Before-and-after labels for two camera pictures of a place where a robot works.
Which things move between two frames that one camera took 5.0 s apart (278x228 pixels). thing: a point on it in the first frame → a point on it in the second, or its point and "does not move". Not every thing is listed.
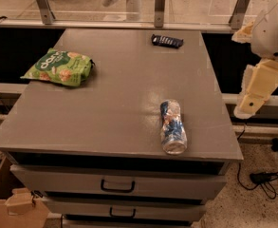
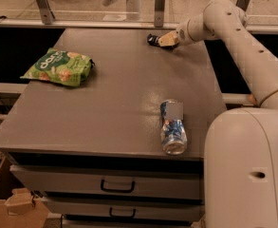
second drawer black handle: x=121 y=216 does not move
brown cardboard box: x=10 y=203 does not move
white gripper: x=271 y=37 → x=183 y=36
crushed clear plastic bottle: x=174 y=135 does not move
